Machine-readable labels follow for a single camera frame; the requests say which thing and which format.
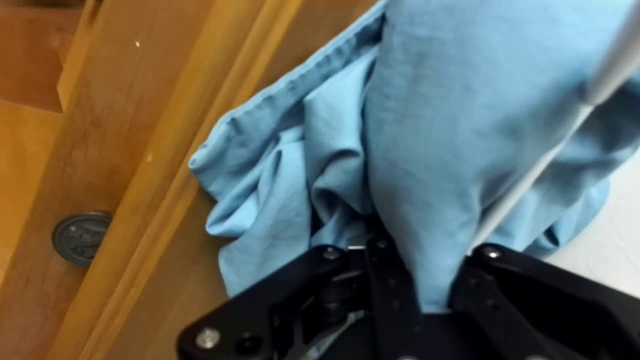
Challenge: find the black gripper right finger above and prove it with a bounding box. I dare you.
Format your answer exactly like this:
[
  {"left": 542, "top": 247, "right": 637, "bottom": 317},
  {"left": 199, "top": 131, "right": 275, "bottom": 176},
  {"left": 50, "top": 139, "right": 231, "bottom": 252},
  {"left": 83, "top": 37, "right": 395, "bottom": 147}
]
[{"left": 451, "top": 244, "right": 640, "bottom": 360}]

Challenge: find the blue towel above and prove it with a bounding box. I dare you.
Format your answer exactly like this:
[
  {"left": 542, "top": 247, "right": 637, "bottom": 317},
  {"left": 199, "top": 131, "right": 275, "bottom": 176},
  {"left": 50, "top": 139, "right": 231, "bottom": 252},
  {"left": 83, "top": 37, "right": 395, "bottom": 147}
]
[{"left": 188, "top": 0, "right": 640, "bottom": 311}]

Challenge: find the round black desk lock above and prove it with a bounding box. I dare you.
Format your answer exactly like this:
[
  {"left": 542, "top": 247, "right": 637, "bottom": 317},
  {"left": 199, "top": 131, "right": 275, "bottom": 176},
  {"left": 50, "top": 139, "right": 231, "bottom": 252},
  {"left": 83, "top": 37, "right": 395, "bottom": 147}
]
[{"left": 53, "top": 211, "right": 113, "bottom": 267}]

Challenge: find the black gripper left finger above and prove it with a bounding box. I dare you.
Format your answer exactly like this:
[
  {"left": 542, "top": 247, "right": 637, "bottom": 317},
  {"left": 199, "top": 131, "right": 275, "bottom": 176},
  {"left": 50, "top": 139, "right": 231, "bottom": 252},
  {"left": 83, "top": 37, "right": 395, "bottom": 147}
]
[{"left": 176, "top": 246, "right": 370, "bottom": 360}]

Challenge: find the white rod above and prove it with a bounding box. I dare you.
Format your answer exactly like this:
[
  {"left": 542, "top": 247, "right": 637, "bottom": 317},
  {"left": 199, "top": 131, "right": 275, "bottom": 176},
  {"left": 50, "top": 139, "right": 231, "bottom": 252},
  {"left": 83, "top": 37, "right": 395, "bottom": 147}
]
[{"left": 472, "top": 0, "right": 640, "bottom": 246}]

